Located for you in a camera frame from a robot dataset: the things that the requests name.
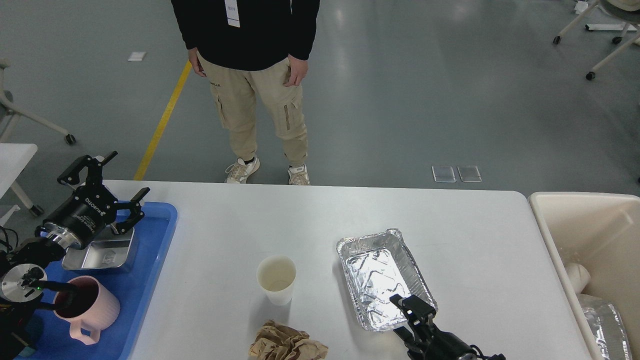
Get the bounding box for white cup in bin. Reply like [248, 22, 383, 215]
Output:
[564, 263, 591, 295]

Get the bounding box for white chair base right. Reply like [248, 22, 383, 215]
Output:
[552, 0, 640, 81]

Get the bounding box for white paper cup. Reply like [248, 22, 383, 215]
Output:
[256, 255, 297, 306]

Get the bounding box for floor socket plate left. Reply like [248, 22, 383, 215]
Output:
[431, 165, 457, 183]

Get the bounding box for aluminium foil tray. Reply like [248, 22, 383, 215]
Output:
[336, 228, 438, 332]

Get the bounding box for crumpled foil in bin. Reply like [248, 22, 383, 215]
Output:
[577, 294, 633, 360]

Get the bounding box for beige plastic bin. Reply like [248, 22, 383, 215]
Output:
[528, 192, 640, 360]

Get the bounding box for blue plastic tray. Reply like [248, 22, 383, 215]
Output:
[27, 202, 178, 360]

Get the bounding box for pink ribbed mug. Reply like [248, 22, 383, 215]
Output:
[53, 275, 121, 346]

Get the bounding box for white chair left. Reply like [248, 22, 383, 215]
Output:
[0, 58, 77, 145]

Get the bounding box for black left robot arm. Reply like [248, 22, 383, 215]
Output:
[1, 151, 150, 360]

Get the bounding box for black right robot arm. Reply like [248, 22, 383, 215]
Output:
[390, 294, 506, 360]

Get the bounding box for floor socket plate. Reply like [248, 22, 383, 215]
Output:
[457, 165, 483, 183]
[431, 165, 457, 183]

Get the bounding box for brown paper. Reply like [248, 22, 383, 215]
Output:
[249, 319, 329, 360]

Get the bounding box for white floor label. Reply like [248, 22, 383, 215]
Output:
[126, 51, 147, 62]

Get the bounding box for square stainless steel tray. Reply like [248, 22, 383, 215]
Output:
[61, 228, 138, 275]

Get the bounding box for person in black sweater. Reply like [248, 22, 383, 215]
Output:
[171, 0, 321, 186]

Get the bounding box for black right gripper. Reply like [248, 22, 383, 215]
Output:
[390, 294, 478, 360]

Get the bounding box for floor socket plate right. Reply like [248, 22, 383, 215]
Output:
[457, 165, 483, 183]

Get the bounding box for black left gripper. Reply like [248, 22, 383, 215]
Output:
[42, 150, 151, 251]

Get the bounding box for white side table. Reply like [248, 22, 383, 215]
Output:
[0, 143, 44, 217]

